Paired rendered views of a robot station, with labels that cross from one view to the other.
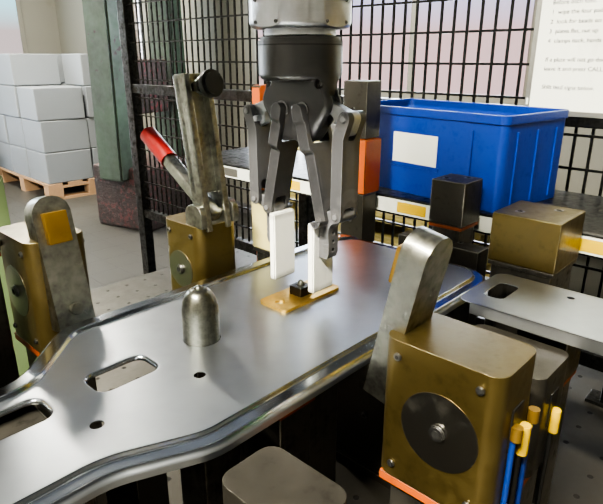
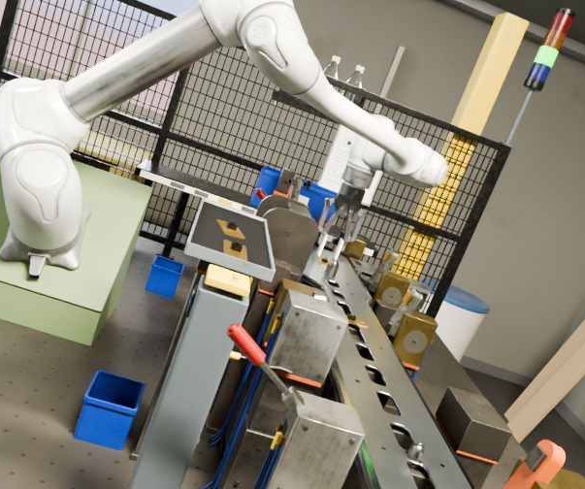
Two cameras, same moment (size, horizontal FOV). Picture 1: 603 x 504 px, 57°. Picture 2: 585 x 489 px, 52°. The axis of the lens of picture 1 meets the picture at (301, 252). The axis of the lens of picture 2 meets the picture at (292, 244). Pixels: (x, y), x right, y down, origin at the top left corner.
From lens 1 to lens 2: 157 cm
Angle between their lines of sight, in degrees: 51
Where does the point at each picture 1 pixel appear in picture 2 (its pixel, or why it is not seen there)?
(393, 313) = (384, 269)
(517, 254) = (350, 250)
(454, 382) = (400, 284)
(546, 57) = (330, 168)
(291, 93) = (348, 201)
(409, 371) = (388, 282)
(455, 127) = (318, 197)
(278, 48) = (358, 192)
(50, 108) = not seen: outside the picture
